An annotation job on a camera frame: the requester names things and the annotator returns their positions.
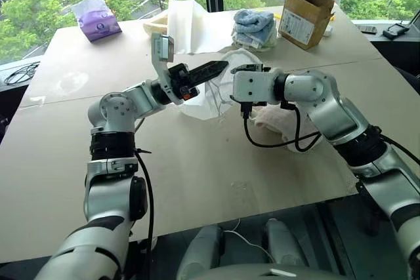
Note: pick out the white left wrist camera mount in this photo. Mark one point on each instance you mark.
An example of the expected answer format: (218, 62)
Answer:
(161, 50)

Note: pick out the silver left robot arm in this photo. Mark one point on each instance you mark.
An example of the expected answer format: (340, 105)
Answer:
(108, 194)

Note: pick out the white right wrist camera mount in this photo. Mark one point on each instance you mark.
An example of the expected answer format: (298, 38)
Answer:
(252, 86)

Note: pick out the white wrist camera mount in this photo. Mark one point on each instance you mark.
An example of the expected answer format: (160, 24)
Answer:
(161, 50)
(252, 86)

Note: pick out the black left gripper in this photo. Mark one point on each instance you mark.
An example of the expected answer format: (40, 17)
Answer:
(180, 80)

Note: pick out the white standing paper bag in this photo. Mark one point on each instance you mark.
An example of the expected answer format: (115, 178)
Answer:
(192, 27)

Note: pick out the grey remote control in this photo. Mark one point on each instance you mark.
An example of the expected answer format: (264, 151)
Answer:
(367, 29)

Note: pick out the white cloth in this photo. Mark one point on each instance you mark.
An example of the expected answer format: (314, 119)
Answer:
(272, 122)

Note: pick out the black handheld device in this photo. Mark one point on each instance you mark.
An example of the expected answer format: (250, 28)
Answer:
(395, 31)

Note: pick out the gray robot body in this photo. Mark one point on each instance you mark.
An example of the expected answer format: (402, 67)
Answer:
(262, 273)

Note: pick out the purple tissue pack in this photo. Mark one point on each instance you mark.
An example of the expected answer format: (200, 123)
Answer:
(98, 22)

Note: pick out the blue folded towel stack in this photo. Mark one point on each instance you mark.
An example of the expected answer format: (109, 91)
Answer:
(254, 27)

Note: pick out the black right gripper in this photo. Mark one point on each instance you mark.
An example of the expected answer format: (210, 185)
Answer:
(249, 67)

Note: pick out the beige shallow tray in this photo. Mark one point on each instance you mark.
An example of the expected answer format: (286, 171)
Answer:
(155, 24)

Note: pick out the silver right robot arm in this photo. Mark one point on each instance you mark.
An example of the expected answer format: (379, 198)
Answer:
(338, 112)

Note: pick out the brown cardboard box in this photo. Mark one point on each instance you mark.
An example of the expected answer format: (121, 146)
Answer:
(303, 19)

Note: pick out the gray rounded shape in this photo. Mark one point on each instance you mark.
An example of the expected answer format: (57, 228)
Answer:
(283, 244)
(200, 253)

